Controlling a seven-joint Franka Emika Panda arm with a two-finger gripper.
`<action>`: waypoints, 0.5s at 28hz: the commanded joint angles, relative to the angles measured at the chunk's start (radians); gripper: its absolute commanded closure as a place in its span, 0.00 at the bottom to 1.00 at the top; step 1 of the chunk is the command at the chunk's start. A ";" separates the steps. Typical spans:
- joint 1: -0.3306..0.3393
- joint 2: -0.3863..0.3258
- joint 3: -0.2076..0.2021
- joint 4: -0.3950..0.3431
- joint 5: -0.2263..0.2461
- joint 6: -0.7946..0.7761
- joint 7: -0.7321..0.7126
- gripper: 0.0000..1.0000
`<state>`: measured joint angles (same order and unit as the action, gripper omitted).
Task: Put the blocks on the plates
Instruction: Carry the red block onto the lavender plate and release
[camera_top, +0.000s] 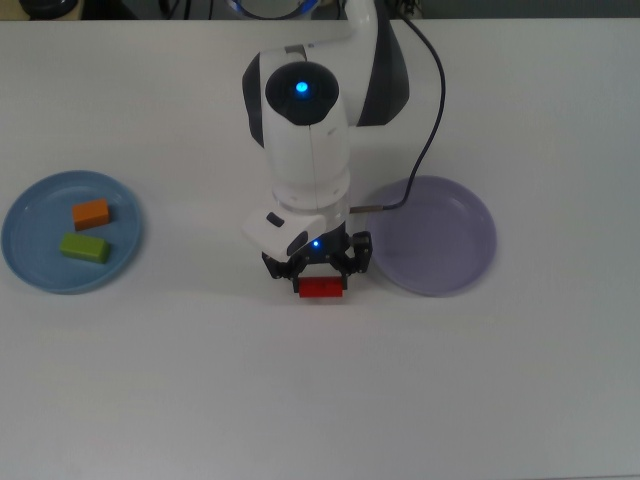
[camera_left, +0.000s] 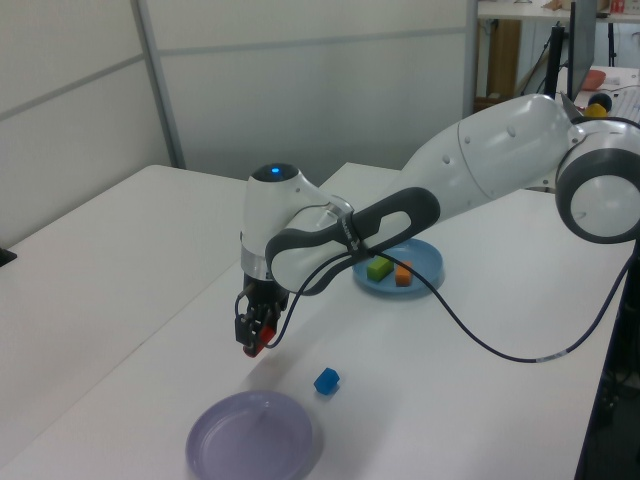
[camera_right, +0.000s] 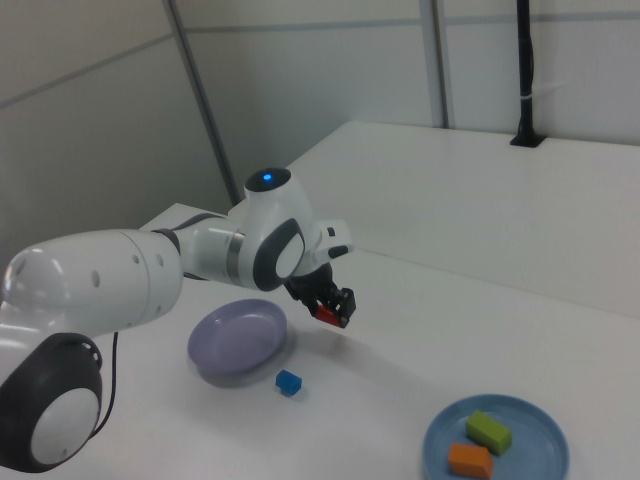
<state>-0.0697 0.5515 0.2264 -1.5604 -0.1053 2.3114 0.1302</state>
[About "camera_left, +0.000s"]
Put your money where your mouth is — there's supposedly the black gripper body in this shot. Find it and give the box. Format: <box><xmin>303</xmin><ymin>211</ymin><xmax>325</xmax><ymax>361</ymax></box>
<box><xmin>239</xmin><ymin>272</ymin><xmax>292</xmax><ymax>316</ymax></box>

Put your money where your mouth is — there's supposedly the red cylinder block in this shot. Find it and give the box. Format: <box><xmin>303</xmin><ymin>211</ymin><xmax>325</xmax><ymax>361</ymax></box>
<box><xmin>242</xmin><ymin>326</ymin><xmax>276</xmax><ymax>358</ymax></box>

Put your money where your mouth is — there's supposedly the blue block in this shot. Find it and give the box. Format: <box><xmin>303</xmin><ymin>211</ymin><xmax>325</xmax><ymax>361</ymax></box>
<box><xmin>313</xmin><ymin>367</ymin><xmax>341</xmax><ymax>397</ymax></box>

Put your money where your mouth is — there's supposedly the green block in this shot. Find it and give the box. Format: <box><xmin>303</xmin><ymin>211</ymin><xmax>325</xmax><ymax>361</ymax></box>
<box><xmin>366</xmin><ymin>257</ymin><xmax>392</xmax><ymax>282</ymax></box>

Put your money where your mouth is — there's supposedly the purple plate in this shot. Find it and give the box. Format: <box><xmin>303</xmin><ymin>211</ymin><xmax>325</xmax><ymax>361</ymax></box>
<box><xmin>185</xmin><ymin>390</ymin><xmax>314</xmax><ymax>480</ymax></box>

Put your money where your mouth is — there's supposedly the blue plate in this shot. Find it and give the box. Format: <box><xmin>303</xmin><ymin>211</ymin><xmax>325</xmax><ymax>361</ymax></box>
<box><xmin>351</xmin><ymin>237</ymin><xmax>445</xmax><ymax>300</ymax></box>

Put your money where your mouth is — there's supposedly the brown wooden cabinet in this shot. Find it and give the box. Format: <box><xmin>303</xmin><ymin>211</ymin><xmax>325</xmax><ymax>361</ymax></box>
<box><xmin>487</xmin><ymin>19</ymin><xmax>521</xmax><ymax>99</ymax></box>

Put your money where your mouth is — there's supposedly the black computer monitor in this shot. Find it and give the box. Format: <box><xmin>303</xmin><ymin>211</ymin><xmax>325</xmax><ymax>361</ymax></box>
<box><xmin>569</xmin><ymin>0</ymin><xmax>599</xmax><ymax>101</ymax></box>

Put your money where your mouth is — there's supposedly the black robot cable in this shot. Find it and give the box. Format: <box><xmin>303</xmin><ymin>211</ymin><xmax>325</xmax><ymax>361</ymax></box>
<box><xmin>234</xmin><ymin>249</ymin><xmax>640</xmax><ymax>362</ymax></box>

